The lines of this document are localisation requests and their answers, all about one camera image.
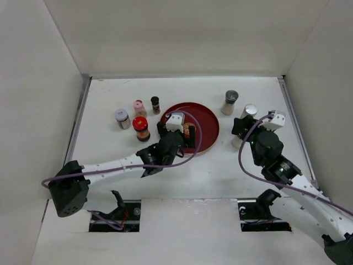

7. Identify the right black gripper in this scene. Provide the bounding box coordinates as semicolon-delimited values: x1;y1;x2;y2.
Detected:
232;115;277;166

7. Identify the clear cap pepper grinder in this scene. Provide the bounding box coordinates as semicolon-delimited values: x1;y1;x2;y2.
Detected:
221;90;239;115

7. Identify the black knob salt grinder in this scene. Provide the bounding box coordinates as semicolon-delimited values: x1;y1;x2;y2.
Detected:
231;135;243;149

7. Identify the blue label silver cap bottle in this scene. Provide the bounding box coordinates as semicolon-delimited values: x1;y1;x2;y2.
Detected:
240;104;258;119

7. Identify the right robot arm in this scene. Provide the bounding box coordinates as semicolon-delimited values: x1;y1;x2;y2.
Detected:
232;111;352;264

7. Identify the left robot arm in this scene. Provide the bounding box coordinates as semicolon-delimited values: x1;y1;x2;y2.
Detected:
47;122;199;218

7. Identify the red round tray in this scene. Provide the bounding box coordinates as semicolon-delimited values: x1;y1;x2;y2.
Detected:
160;102;220;154

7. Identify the red lid sauce jar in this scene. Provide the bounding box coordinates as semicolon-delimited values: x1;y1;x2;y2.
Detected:
132;116;150;142

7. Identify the pink lid spice bottle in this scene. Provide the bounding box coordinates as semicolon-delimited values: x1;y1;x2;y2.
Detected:
133;99;147;118

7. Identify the black lid spice bottle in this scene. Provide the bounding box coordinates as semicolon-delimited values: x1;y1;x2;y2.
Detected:
151;96;161;115

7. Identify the dark jar white lid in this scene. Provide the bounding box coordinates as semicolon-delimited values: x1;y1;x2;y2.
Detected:
115;108;131;129

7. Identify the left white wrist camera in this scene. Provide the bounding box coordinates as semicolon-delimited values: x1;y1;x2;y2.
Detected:
165;113;185;133

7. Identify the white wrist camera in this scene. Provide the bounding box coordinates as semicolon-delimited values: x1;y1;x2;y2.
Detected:
261;110;286;131
165;113;185;133

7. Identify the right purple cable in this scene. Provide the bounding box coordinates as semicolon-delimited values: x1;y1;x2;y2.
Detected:
238;112;353;217

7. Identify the purple cable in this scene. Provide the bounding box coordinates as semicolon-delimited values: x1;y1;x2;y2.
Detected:
238;112;353;217
41;110;203;189

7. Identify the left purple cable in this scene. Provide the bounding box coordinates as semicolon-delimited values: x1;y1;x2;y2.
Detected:
41;110;203;189

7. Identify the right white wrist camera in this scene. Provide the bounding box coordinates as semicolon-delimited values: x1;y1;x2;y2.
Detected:
261;110;286;131

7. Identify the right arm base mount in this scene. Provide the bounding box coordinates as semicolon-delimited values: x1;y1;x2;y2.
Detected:
237;189;292;232

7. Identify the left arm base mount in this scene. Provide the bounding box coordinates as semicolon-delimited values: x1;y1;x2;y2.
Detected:
89;190;142;233

